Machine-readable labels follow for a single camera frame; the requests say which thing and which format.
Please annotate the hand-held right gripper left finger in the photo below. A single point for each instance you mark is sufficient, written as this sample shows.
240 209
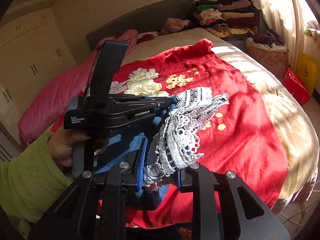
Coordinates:
142 165

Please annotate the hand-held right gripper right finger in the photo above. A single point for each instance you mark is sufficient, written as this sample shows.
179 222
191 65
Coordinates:
200 180

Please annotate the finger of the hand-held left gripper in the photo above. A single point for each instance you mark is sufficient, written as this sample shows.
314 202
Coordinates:
163 103
130 97

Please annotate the person's left forearm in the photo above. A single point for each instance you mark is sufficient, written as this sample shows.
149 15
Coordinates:
27 180

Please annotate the person's left hand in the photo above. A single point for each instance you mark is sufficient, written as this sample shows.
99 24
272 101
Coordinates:
62 147

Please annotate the dark red garment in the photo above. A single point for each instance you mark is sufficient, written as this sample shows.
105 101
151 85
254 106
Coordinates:
147 37

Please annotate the pink quilt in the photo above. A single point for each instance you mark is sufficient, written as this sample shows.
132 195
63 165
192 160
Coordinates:
50 92

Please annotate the red floral blanket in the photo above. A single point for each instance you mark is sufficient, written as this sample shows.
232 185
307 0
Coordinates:
237 130

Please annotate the grey bed headboard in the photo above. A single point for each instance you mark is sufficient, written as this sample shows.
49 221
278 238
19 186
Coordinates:
150 15

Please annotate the pink fuzzy garment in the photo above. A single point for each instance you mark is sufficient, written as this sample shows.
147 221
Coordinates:
175 25

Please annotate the cream wardrobe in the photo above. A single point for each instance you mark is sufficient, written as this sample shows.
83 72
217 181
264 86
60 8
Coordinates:
27 55

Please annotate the stack of folded clothes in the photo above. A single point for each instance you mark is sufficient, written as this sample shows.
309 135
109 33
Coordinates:
230 15

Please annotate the beige bed sheet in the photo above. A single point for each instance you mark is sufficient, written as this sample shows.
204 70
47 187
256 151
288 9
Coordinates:
287 110

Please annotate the floral laundry basket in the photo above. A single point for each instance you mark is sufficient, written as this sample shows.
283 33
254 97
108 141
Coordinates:
268 60

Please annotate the purple clothes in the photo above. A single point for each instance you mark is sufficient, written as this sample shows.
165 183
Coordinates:
270 38

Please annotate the red paper bag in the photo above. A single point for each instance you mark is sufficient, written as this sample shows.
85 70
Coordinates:
297 87

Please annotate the cream curtain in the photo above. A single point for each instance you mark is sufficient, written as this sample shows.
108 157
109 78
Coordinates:
272 10

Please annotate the yellow paper bag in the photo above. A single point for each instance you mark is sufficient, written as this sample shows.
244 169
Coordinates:
307 70

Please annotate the windowsill cloth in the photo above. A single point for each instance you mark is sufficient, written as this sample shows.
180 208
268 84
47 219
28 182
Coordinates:
312 28

